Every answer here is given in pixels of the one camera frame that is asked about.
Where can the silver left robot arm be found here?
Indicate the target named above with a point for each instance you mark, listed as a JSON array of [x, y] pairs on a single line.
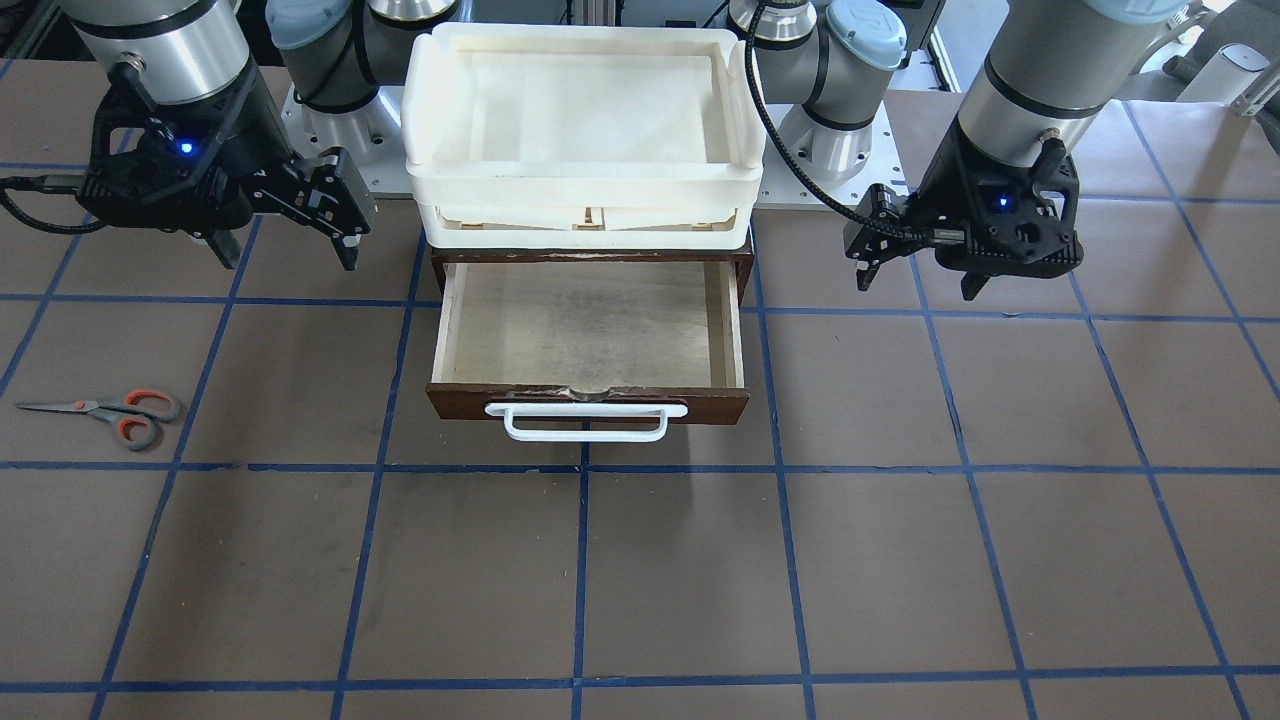
[[1049, 72]]

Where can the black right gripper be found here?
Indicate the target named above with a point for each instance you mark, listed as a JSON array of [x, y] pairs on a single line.
[[243, 140]]

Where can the wooden drawer with white handle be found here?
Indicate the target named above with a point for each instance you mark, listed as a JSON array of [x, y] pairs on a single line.
[[645, 345]]

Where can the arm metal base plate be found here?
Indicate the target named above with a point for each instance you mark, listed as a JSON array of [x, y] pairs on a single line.
[[372, 136], [860, 170]]

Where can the white plastic tray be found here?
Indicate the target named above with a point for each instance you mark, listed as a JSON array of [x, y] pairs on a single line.
[[581, 138]]

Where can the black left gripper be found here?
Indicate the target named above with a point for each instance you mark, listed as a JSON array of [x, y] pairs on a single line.
[[948, 188]]

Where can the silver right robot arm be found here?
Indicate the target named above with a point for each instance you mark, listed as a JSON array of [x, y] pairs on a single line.
[[339, 53]]

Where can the grey orange scissors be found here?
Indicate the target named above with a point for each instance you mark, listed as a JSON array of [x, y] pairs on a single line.
[[133, 416]]

